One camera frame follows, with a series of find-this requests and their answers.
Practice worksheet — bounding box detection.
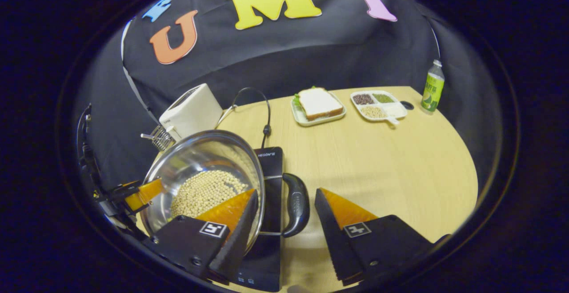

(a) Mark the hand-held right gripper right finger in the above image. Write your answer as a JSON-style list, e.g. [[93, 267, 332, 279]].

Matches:
[[314, 188, 449, 287]]

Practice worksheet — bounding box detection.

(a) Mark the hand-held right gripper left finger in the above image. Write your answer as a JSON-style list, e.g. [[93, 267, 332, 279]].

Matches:
[[142, 189, 259, 285]]

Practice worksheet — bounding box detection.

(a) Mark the pile of soybeans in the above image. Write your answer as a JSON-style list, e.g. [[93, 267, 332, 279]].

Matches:
[[170, 170, 248, 219]]

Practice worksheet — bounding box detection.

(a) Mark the stainless steel pot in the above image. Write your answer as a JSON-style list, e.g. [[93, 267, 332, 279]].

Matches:
[[140, 129, 310, 254]]

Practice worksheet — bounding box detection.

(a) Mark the black induction cooktop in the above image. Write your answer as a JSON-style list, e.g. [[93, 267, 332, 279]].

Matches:
[[231, 146, 285, 292]]

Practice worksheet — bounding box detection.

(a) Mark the white toaster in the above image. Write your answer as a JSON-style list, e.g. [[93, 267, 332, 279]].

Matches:
[[159, 83, 223, 142]]

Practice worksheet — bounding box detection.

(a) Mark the pale green rectangular plate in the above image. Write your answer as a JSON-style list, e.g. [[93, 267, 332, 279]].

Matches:
[[291, 93, 347, 127]]

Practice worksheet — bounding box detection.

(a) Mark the small soybeans heap on plate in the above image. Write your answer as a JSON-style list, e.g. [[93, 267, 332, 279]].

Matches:
[[360, 105, 387, 119]]

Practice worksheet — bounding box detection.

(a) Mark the white bread sandwich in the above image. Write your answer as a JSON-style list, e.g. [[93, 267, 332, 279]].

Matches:
[[293, 86, 344, 121]]

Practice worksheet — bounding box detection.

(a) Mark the white divided plate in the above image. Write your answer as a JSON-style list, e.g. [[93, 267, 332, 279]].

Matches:
[[350, 90, 408, 126]]

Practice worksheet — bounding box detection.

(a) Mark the green label drink bottle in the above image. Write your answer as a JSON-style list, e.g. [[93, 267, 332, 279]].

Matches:
[[421, 59, 445, 115]]

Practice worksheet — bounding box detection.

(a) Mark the metal wire rack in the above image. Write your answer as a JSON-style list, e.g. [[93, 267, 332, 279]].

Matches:
[[141, 125, 175, 152]]

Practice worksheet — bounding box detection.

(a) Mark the white toaster cable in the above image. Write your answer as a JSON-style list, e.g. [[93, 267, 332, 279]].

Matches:
[[215, 104, 238, 129]]

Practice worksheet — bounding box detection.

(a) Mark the black power cable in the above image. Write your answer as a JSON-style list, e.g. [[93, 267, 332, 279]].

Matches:
[[231, 87, 272, 149]]

